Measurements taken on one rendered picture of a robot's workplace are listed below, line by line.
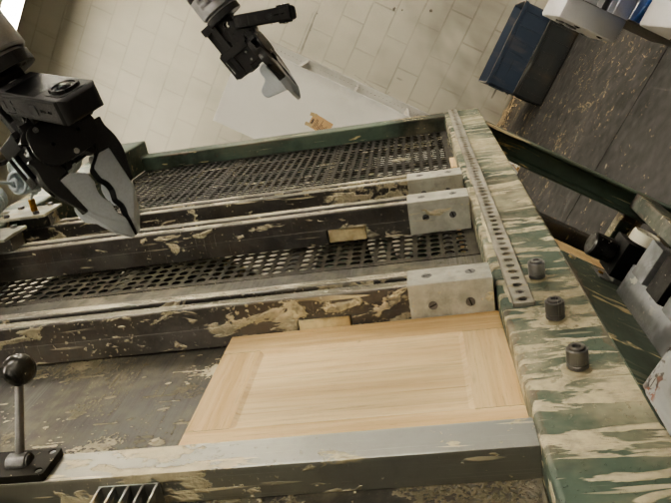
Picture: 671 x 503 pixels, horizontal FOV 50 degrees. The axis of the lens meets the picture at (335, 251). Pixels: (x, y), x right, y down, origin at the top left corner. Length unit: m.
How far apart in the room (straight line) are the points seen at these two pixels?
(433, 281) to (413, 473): 0.37
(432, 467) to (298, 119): 4.31
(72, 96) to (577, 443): 0.57
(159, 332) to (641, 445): 0.73
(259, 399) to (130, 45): 5.87
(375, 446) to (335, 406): 0.14
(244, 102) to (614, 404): 4.40
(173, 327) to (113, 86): 5.71
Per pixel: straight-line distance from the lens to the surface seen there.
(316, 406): 0.91
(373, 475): 0.78
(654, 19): 0.73
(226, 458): 0.81
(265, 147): 2.59
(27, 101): 0.72
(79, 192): 0.76
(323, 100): 4.93
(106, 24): 6.75
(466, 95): 6.34
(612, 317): 1.01
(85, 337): 1.21
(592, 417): 0.78
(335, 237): 1.50
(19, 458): 0.90
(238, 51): 1.38
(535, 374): 0.86
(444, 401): 0.88
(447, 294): 1.07
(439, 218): 1.48
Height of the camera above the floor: 1.21
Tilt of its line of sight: 3 degrees down
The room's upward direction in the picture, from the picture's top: 66 degrees counter-clockwise
